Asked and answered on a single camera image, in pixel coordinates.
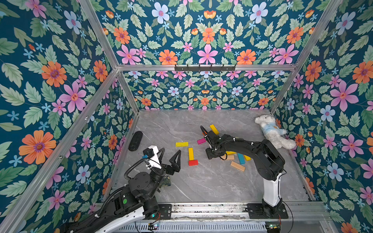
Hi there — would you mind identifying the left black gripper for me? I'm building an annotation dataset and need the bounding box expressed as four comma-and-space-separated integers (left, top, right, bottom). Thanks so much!
144, 149, 179, 199

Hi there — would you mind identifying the long yellow block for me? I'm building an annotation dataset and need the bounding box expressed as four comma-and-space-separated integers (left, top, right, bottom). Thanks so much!
188, 148, 194, 161

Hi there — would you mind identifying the red block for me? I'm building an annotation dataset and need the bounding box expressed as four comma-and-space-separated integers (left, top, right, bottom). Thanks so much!
188, 160, 199, 166

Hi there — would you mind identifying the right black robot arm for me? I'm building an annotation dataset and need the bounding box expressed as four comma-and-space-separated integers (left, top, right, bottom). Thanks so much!
200, 126, 285, 208

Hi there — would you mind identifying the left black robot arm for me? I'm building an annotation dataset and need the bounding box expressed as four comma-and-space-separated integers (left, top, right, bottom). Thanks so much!
60, 146, 181, 233

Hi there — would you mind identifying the yellow block at back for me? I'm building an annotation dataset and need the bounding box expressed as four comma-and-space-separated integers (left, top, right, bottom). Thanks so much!
210, 124, 219, 135

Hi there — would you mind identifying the magenta block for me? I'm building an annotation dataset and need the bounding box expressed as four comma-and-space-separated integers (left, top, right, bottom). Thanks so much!
197, 138, 207, 145

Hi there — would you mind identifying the yellow flat block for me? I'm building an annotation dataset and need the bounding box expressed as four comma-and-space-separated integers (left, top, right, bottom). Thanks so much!
175, 142, 188, 147

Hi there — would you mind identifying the floral patterned pouch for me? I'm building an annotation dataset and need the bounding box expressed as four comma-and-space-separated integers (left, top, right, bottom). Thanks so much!
159, 175, 172, 188

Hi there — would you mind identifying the natural wood block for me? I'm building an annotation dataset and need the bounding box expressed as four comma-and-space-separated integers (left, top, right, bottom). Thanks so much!
225, 155, 235, 160
230, 161, 246, 172

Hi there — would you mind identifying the black oval case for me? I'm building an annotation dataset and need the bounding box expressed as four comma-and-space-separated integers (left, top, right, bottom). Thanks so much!
128, 131, 143, 151

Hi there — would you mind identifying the teal blue block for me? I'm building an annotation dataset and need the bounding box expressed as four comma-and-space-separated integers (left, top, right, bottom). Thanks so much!
238, 153, 245, 165

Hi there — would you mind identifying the white teddy bear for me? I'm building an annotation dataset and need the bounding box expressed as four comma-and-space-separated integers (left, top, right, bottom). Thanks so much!
254, 115, 296, 150

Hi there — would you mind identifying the metal base rail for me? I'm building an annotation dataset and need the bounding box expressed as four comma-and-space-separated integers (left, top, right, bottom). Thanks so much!
159, 201, 331, 221

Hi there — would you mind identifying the black hook rail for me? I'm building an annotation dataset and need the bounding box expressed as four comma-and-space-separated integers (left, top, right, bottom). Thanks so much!
174, 64, 236, 72

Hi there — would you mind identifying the horizontal aluminium frame bar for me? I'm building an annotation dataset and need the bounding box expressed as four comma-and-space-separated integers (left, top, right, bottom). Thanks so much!
117, 64, 296, 72

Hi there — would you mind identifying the left aluminium frame bar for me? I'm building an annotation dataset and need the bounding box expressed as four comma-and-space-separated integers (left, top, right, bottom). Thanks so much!
1, 69, 119, 233

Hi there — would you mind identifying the aluminium frame post back left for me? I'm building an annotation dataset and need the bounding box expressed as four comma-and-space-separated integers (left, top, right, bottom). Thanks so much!
80, 0, 139, 116

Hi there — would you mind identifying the aluminium frame post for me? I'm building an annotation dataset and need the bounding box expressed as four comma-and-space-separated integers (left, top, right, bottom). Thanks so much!
270, 0, 343, 115
80, 0, 139, 116

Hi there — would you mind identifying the aluminium frame post back right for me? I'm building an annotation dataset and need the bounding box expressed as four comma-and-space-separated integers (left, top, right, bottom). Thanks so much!
270, 0, 343, 115

